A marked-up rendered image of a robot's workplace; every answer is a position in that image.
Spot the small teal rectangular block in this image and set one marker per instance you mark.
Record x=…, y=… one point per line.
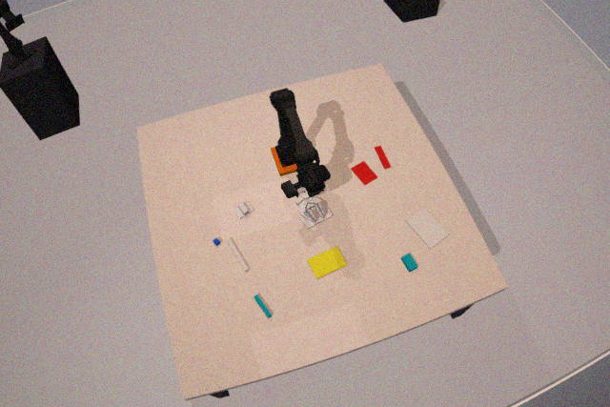
x=409, y=262

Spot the teal flat bar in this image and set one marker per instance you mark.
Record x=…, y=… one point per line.
x=262, y=306

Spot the yellow flat block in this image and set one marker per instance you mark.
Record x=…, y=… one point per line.
x=327, y=262

